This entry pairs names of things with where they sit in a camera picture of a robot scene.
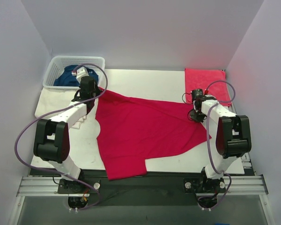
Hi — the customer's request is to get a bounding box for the folded white t-shirt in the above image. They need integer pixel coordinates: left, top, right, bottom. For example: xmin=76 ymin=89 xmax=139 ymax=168
xmin=35 ymin=88 xmax=87 ymax=129

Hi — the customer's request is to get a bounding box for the pink microfiber towel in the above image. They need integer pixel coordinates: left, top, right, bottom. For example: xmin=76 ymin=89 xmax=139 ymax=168
xmin=182 ymin=68 xmax=230 ymax=104

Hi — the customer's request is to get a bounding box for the white plastic laundry basket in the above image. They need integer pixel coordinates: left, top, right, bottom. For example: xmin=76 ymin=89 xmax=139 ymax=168
xmin=43 ymin=55 xmax=105 ymax=91

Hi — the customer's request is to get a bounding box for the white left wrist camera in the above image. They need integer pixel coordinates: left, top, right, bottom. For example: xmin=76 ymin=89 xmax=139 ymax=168
xmin=72 ymin=67 xmax=89 ymax=83

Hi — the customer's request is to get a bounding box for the aluminium mounting rail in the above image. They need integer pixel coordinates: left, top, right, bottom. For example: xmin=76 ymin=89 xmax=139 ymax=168
xmin=17 ymin=173 xmax=268 ymax=196

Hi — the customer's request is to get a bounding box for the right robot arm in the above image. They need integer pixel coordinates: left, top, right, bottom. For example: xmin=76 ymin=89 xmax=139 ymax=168
xmin=189 ymin=89 xmax=251 ymax=191

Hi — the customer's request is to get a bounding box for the crimson red t-shirt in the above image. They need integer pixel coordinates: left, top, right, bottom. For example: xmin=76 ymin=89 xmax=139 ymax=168
xmin=96 ymin=91 xmax=207 ymax=180

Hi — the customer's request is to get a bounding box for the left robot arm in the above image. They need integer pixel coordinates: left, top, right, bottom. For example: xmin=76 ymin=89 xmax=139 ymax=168
xmin=33 ymin=76 xmax=103 ymax=193

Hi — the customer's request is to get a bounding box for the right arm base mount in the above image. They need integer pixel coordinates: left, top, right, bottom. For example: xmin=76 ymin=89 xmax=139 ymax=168
xmin=183 ymin=177 xmax=226 ymax=194

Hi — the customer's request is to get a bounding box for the blue t-shirt in basket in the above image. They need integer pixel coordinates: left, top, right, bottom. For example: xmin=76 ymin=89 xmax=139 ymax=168
xmin=53 ymin=65 xmax=99 ymax=87

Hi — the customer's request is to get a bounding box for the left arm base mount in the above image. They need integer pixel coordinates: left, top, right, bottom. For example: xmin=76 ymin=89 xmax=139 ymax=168
xmin=53 ymin=178 xmax=101 ymax=194

